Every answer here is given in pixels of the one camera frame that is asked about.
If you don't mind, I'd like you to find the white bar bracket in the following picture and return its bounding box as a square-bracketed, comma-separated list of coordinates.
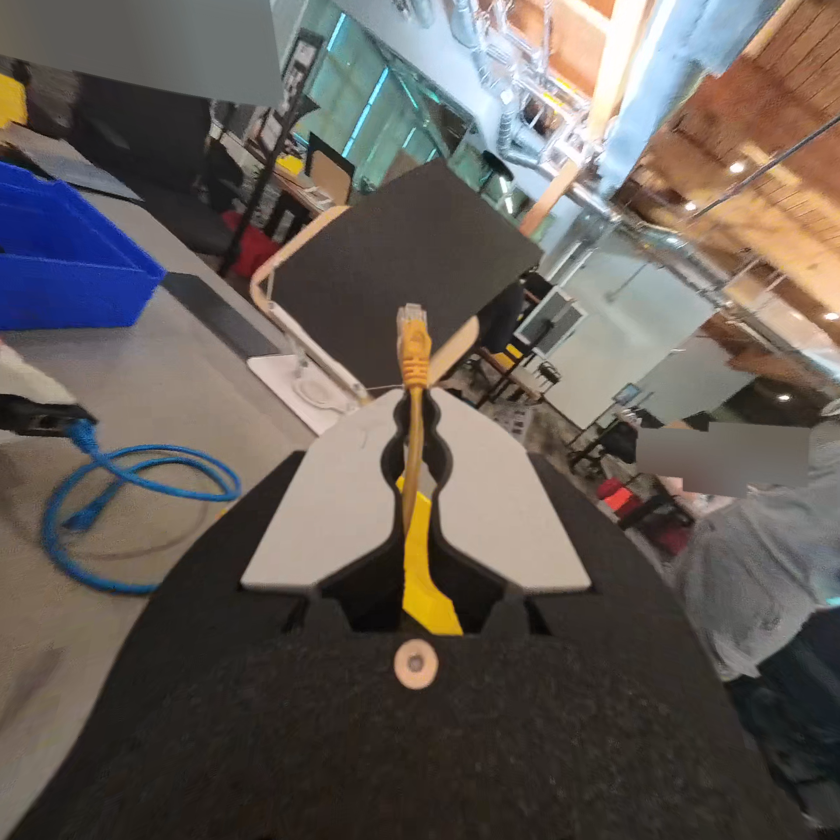
[262, 298, 370, 403]

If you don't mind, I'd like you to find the yellow plastic bin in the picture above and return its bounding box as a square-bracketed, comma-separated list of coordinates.
[394, 476, 466, 636]

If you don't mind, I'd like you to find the silver ventilation duct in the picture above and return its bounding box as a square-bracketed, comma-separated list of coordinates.
[453, 0, 788, 342]

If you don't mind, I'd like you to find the clear acrylic stand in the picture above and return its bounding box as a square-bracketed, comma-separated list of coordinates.
[282, 328, 368, 414]

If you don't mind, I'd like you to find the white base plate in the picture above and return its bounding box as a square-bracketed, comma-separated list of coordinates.
[248, 353, 368, 435]

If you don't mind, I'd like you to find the blue plastic bin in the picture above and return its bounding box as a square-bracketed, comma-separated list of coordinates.
[0, 161, 168, 332]

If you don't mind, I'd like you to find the black ethernet adapter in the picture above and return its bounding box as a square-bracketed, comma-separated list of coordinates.
[0, 394, 99, 437]

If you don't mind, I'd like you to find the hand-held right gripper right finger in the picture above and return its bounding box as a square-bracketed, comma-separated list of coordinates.
[425, 387, 593, 599]

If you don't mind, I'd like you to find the yellow box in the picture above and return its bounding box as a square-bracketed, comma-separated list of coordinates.
[0, 72, 28, 127]

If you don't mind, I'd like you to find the wood-edged black board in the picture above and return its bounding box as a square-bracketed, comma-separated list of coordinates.
[249, 159, 546, 395]

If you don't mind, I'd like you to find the yellow ethernet cable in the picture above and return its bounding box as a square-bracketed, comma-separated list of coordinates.
[395, 303, 434, 539]

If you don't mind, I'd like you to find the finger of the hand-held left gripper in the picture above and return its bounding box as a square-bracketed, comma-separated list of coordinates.
[0, 343, 78, 406]

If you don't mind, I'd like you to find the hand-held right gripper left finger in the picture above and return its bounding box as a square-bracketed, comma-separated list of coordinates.
[240, 387, 409, 595]

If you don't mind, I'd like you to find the blue ethernet cable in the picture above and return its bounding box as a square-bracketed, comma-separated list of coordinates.
[41, 420, 242, 597]

